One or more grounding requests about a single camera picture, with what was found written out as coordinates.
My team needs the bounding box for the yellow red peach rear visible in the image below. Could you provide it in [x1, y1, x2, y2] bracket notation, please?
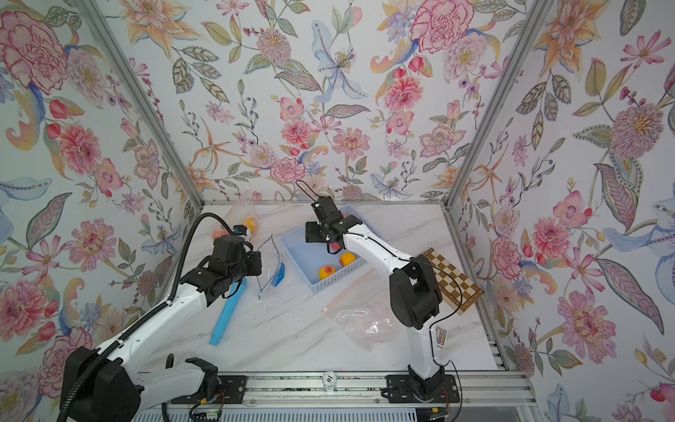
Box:
[339, 252, 358, 267]

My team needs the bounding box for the blue toy microphone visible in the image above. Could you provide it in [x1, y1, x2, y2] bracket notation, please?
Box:
[209, 279, 248, 346]

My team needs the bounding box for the yellow red peach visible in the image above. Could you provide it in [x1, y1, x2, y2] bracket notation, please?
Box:
[339, 252, 358, 267]
[318, 266, 337, 281]

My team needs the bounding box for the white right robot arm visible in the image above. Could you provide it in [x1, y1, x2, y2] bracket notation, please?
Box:
[305, 196, 445, 399]

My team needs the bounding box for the aluminium left corner post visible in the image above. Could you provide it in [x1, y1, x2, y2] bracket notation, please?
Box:
[75, 0, 205, 210]

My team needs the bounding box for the clear pink-zipper zip bag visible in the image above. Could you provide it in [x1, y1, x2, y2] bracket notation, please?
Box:
[223, 190, 260, 240]

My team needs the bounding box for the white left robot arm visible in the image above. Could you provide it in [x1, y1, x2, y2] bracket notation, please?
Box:
[58, 235, 262, 421]

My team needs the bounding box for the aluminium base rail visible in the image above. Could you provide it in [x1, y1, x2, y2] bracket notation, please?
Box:
[137, 369, 542, 421]

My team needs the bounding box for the yellow red peach front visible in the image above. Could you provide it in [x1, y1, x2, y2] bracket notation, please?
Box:
[318, 266, 337, 281]

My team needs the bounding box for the wooden chessboard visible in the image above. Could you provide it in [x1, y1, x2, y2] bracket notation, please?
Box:
[424, 248, 484, 315]

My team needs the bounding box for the light blue perforated basket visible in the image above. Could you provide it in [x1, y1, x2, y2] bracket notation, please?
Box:
[274, 205, 374, 294]

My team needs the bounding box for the clear blue-zipper zip bag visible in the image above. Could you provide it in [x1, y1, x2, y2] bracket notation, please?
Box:
[256, 235, 286, 302]

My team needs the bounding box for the crumpled clear pink bag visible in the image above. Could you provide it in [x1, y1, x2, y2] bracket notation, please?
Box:
[323, 273, 407, 350]

